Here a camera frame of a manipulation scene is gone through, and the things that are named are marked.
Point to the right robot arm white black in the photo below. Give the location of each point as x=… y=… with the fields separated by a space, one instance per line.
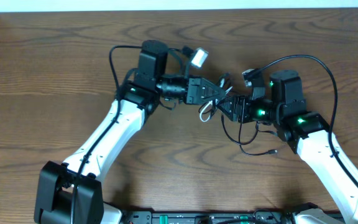
x=306 y=132

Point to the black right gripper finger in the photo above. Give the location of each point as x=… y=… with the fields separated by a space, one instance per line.
x=229 y=110
x=227 y=101

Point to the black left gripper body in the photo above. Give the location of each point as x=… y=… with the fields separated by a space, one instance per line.
x=192 y=83

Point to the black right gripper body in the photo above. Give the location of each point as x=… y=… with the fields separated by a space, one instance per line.
x=244 y=105

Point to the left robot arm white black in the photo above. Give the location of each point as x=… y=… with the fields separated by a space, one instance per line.
x=71 y=192

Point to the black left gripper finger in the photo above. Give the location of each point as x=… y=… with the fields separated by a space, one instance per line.
x=213 y=97
x=208 y=87

